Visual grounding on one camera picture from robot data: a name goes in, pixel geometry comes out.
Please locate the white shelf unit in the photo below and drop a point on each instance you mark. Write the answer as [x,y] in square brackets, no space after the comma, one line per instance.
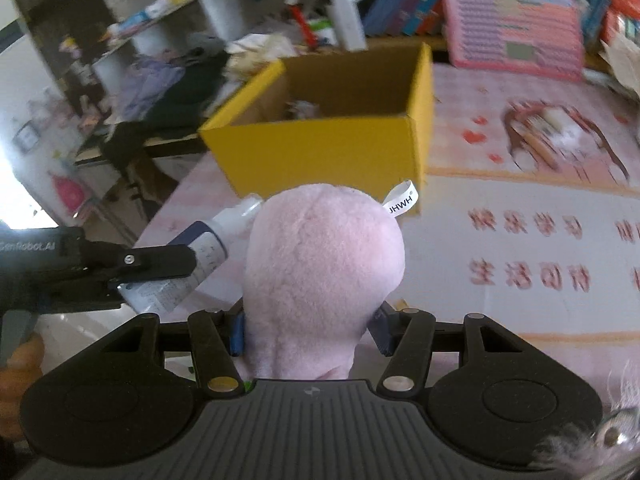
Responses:
[228,20]

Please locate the pile of clothes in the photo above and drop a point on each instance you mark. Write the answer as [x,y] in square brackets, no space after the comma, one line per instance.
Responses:
[165,97]

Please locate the small card box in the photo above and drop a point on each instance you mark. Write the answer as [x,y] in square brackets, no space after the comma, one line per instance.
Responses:
[538,127]

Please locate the white tissue pack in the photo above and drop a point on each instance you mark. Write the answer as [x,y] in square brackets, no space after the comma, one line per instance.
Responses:
[252,53]

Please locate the row of blue books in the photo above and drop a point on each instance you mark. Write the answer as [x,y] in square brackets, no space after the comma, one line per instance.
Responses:
[396,18]

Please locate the pink plush pig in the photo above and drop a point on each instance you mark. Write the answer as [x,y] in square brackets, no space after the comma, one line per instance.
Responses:
[321,259]

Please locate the toy car grey purple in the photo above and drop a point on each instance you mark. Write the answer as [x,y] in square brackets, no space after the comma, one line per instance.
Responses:
[302,110]

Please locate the yellow cardboard box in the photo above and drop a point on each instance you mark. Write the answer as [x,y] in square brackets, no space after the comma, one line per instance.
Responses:
[377,119]

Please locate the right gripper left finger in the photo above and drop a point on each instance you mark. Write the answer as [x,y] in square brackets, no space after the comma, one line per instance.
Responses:
[215,371]

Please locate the large white charger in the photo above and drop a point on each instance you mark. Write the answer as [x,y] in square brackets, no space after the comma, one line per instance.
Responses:
[565,132]

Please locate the dark blue white bottle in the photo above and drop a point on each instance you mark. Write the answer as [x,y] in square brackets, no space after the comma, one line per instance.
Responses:
[209,243]

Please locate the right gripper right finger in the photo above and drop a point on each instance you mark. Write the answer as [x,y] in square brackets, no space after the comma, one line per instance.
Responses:
[406,337]

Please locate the pink checkered table mat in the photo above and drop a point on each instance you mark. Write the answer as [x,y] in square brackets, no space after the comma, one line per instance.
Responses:
[551,255]

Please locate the pink stick tube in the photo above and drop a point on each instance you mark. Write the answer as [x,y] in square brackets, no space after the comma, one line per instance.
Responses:
[540,149]

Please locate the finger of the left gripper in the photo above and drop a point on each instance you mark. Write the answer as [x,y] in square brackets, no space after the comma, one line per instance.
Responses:
[120,264]

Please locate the pink keyboard learning tablet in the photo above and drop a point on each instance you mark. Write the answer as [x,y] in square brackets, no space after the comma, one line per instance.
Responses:
[535,37]

